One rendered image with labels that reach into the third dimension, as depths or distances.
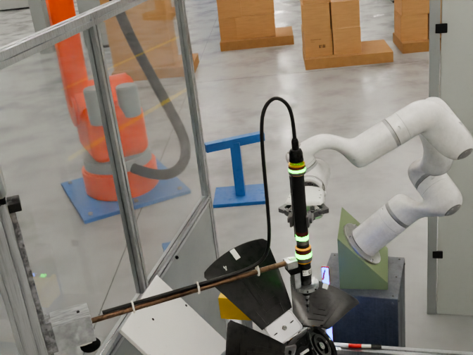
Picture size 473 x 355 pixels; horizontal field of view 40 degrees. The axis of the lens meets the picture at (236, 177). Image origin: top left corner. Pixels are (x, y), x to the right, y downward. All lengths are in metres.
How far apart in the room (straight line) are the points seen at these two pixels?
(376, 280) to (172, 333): 0.96
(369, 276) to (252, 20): 8.70
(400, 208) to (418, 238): 2.35
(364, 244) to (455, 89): 1.21
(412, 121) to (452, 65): 1.50
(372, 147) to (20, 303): 1.03
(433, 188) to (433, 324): 1.68
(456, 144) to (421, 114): 0.17
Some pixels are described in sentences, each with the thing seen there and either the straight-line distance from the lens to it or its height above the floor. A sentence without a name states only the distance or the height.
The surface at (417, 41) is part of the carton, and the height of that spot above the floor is 0.14.
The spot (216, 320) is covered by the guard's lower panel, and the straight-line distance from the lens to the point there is 3.46.
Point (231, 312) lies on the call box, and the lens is 2.34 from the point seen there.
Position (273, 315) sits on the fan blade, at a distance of 1.83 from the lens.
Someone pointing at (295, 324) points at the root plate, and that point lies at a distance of 1.84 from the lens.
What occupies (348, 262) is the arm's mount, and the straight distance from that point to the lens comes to 2.50.
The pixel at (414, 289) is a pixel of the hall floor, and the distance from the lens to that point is 4.24.
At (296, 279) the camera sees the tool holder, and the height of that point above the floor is 1.38.
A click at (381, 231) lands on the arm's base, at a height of 1.15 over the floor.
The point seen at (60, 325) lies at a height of 1.47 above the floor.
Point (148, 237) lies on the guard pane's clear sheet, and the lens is 2.59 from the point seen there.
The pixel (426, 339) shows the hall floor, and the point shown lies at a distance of 3.85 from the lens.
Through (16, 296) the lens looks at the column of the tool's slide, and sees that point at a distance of 1.57.
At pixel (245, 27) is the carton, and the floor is 0.32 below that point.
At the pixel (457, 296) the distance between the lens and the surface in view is 3.98.
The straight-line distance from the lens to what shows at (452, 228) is 3.75.
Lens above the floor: 2.35
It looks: 23 degrees down
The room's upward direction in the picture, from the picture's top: 7 degrees counter-clockwise
